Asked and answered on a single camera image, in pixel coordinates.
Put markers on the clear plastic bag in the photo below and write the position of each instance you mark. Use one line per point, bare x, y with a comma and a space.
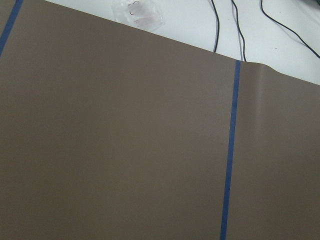
142, 14

